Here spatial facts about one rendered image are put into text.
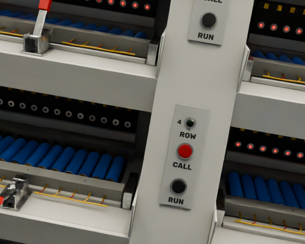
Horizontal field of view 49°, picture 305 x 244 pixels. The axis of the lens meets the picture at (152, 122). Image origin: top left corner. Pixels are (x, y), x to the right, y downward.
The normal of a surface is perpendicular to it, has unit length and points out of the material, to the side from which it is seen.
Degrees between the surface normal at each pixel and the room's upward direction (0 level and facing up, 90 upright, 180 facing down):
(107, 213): 21
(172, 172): 90
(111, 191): 111
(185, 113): 90
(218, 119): 90
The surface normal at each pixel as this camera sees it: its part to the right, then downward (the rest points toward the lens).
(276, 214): -0.12, 0.41
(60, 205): 0.14, -0.89
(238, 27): -0.07, 0.06
